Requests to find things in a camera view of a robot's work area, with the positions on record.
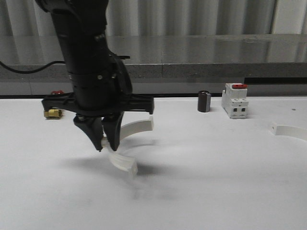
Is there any black cable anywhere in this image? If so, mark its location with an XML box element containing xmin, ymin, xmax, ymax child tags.
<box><xmin>0</xmin><ymin>60</ymin><xmax>67</xmax><ymax>74</ymax></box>

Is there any brass valve red handle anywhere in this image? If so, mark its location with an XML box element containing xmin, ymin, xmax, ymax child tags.
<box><xmin>44</xmin><ymin>90</ymin><xmax>64</xmax><ymax>119</ymax></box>

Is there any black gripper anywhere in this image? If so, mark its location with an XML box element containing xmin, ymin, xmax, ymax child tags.
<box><xmin>42</xmin><ymin>54</ymin><xmax>154</xmax><ymax>151</ymax></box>

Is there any white half pipe clamp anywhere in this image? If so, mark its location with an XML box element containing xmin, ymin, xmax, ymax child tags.
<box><xmin>101</xmin><ymin>115</ymin><xmax>154</xmax><ymax>178</ymax></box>
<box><xmin>269</xmin><ymin>123</ymin><xmax>307</xmax><ymax>141</ymax></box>

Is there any black cylindrical capacitor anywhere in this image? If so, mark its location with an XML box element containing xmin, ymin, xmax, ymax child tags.
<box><xmin>198</xmin><ymin>91</ymin><xmax>211</xmax><ymax>113</ymax></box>

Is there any white red circuit breaker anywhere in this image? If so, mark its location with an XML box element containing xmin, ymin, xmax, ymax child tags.
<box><xmin>222</xmin><ymin>83</ymin><xmax>249</xmax><ymax>119</ymax></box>

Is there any grey stone ledge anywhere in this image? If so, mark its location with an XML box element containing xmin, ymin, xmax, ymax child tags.
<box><xmin>0</xmin><ymin>34</ymin><xmax>307</xmax><ymax>96</ymax></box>

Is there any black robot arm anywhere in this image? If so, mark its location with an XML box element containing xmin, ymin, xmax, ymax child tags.
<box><xmin>37</xmin><ymin>0</ymin><xmax>154</xmax><ymax>151</ymax></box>

